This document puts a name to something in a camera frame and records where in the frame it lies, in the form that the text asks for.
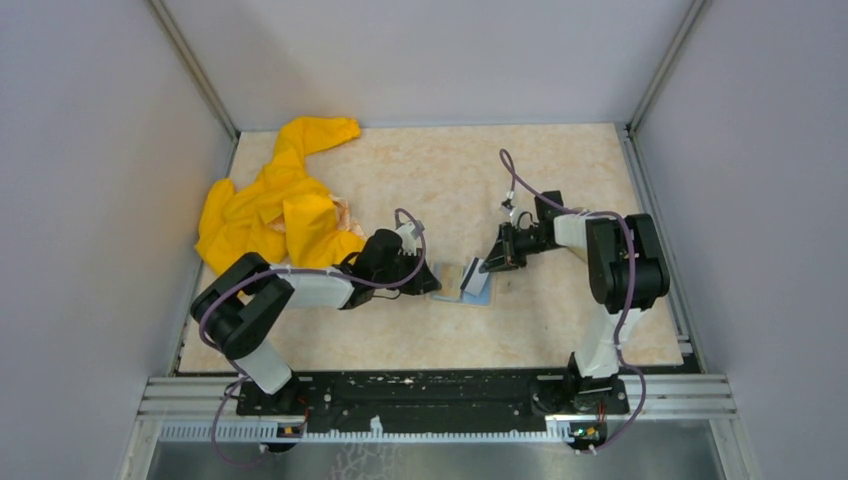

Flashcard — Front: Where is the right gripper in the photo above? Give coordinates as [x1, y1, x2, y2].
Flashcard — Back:
[479, 222, 559, 275]

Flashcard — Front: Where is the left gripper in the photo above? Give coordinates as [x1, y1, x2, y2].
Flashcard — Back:
[374, 247, 441, 295]

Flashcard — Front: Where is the clear plastic card holder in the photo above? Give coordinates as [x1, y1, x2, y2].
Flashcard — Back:
[429, 257, 495, 307]

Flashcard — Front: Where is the gold credit card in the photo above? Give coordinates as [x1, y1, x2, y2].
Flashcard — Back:
[437, 263, 464, 301]

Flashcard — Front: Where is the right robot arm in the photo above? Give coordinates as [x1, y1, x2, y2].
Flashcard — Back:
[472, 191, 671, 412]

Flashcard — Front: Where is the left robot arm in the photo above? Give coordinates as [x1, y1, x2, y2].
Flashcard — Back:
[190, 223, 441, 414]

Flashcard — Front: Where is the yellow cloth garment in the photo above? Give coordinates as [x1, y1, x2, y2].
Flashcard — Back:
[195, 116, 365, 274]

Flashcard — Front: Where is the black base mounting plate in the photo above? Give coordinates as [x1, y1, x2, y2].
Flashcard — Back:
[236, 368, 631, 434]

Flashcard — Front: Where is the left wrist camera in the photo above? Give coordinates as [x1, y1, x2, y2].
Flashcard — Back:
[394, 221, 426, 256]

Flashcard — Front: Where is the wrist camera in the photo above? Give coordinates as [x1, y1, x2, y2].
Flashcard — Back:
[394, 221, 426, 256]
[500, 190, 517, 222]

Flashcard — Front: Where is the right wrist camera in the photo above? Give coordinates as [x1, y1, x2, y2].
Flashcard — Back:
[500, 190, 517, 222]

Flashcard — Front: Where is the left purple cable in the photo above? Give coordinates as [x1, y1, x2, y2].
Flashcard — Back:
[198, 207, 429, 467]

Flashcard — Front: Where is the purple cable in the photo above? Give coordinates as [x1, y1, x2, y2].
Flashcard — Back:
[198, 207, 429, 467]
[498, 148, 648, 456]

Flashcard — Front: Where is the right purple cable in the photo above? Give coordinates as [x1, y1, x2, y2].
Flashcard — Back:
[498, 148, 648, 456]

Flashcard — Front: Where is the aluminium frame rail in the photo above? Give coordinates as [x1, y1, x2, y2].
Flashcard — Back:
[137, 374, 738, 422]

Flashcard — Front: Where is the white slotted cable duct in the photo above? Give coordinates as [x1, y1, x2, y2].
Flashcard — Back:
[158, 417, 575, 445]

